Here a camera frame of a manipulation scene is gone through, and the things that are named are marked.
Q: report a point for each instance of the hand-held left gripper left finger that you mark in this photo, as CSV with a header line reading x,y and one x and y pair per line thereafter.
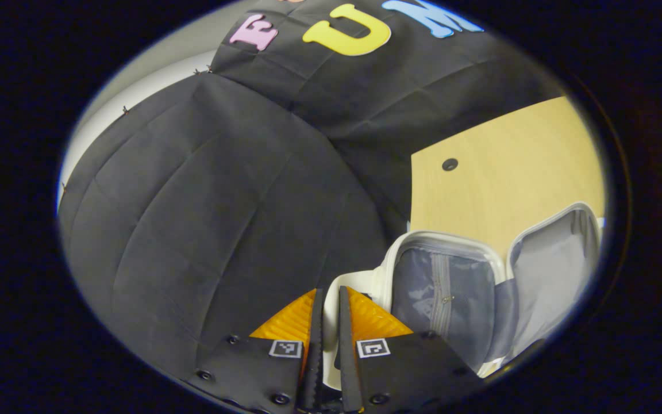
x,y
315,345

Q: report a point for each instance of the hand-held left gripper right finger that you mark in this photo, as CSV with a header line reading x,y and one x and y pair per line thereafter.
x,y
347,356

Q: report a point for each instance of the white suitcase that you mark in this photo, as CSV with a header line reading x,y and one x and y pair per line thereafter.
x,y
446,276

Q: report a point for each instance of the black backdrop cloth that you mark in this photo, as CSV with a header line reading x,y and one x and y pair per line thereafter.
x,y
222,201

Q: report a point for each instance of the black table grommet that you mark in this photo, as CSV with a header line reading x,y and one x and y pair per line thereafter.
x,y
450,164

